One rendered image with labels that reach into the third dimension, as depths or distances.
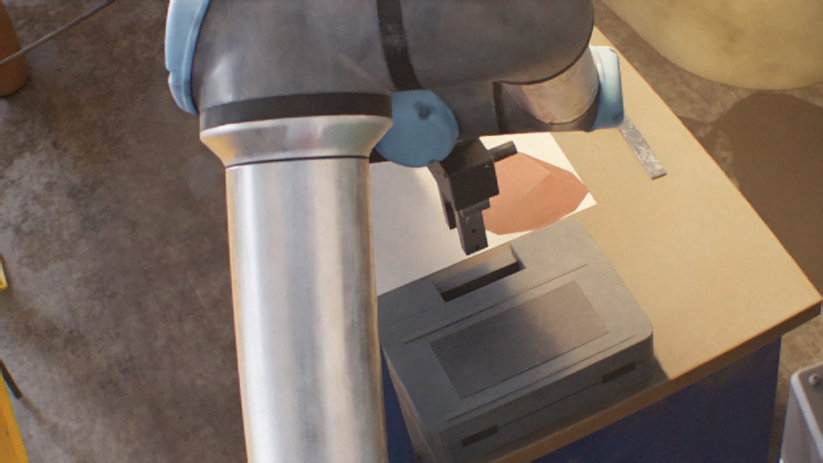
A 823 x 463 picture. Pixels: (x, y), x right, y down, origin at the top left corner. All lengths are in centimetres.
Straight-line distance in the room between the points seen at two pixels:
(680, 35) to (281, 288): 254
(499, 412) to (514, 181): 36
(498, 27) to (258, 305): 21
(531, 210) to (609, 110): 48
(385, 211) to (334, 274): 90
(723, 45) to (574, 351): 188
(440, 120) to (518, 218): 48
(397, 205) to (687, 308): 40
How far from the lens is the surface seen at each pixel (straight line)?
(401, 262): 158
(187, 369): 285
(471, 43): 74
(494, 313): 142
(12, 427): 271
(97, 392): 290
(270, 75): 74
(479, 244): 141
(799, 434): 39
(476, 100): 113
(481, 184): 131
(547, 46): 78
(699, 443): 169
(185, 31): 76
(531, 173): 161
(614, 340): 138
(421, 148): 114
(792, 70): 321
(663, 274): 153
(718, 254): 155
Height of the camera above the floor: 209
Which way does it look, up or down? 45 degrees down
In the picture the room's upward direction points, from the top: 13 degrees counter-clockwise
